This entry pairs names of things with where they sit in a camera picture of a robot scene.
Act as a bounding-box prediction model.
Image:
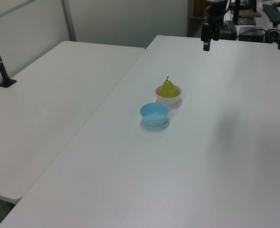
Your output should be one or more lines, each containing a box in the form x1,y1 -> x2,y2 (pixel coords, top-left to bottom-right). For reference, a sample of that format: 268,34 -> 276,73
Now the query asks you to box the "dark laptop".
236,16 -> 257,26

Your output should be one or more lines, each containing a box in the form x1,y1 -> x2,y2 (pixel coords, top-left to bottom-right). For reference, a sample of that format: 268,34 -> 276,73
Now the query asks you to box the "black monitor stand pole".
233,0 -> 242,25

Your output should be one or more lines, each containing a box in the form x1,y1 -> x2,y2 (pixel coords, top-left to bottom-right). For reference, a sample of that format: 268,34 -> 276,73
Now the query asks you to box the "green pear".
160,76 -> 179,98

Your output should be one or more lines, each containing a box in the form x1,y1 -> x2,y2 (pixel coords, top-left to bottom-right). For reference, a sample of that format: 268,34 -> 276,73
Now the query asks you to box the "black keyboard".
261,3 -> 280,24

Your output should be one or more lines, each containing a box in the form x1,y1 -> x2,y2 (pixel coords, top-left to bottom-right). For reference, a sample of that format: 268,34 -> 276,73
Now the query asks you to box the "blue plastic bowl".
140,102 -> 170,127

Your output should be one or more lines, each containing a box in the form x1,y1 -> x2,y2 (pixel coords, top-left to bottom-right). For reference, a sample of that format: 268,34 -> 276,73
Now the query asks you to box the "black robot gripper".
200,0 -> 228,52

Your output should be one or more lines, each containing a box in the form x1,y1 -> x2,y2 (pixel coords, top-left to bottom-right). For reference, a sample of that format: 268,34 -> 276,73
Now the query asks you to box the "pink plastic bowl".
155,85 -> 182,106

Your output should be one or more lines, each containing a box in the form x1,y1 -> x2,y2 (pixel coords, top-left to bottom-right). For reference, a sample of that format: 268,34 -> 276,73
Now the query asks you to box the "white side table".
0,40 -> 147,204

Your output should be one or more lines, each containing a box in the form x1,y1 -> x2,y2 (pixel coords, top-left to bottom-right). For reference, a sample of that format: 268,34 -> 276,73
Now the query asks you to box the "grey metal partition post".
61,0 -> 77,43

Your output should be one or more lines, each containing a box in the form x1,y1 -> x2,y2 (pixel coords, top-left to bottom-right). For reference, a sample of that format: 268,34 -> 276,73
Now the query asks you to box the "black electronics box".
238,26 -> 267,43

